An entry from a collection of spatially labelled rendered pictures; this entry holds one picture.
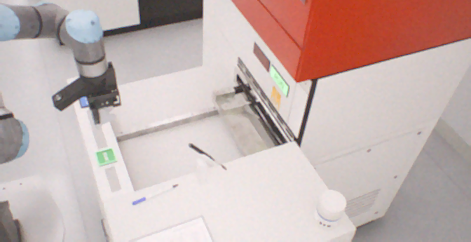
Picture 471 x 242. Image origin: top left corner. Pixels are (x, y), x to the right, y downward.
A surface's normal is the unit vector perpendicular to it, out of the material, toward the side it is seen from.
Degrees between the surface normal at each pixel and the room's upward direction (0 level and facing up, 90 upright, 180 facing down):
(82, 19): 0
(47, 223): 0
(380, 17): 90
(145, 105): 0
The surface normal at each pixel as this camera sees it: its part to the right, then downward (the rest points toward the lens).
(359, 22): 0.41, 0.66
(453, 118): -0.91, 0.25
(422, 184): 0.07, -0.70
